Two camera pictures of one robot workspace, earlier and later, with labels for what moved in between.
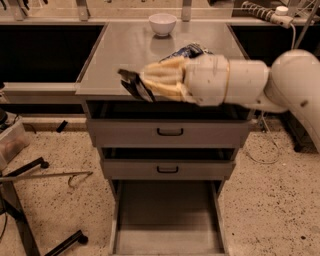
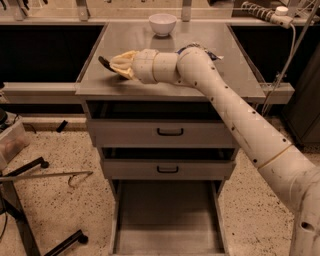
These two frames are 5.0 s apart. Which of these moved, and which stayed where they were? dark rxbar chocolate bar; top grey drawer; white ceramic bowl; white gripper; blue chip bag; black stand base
Moved: white gripper; dark rxbar chocolate bar
Stayed: top grey drawer; black stand base; white ceramic bowl; blue chip bag
